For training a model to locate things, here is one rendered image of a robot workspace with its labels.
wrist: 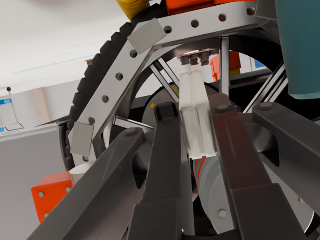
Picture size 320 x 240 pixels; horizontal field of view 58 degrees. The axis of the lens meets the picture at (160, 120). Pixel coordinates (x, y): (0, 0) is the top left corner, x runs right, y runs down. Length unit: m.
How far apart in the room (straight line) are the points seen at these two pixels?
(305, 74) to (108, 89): 0.29
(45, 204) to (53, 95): 9.32
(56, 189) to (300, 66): 0.43
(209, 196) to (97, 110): 0.24
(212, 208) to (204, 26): 0.28
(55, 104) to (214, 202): 9.55
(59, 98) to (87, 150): 9.27
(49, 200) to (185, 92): 0.44
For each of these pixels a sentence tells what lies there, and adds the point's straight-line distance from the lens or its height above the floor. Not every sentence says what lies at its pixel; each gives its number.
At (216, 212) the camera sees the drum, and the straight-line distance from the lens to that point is 0.37.
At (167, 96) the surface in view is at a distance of 0.98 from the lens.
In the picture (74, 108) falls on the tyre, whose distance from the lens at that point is 0.60.
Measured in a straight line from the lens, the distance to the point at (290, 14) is 0.41.
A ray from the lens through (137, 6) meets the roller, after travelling 0.57.
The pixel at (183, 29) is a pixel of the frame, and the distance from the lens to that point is 0.49.
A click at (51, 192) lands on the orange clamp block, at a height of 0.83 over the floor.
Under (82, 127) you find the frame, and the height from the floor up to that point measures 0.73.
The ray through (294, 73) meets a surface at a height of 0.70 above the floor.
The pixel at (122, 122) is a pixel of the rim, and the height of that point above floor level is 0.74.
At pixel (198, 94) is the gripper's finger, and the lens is 0.16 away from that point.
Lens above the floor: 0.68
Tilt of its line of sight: 7 degrees up
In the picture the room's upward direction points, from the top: 168 degrees clockwise
